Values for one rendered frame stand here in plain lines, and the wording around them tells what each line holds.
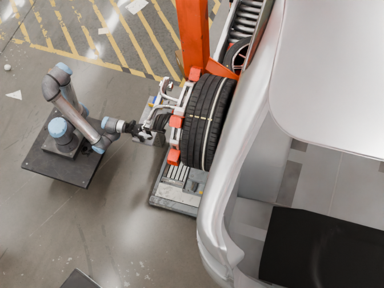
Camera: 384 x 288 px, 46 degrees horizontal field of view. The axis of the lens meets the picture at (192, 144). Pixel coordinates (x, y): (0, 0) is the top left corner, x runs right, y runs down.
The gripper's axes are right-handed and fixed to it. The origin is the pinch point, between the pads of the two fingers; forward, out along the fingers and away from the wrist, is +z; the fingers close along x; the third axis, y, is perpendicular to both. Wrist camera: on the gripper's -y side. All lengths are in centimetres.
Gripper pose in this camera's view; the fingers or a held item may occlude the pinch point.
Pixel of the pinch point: (150, 132)
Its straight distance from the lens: 320.2
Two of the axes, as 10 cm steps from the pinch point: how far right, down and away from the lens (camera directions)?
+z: 9.5, 2.4, -1.8
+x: -3.0, 8.6, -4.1
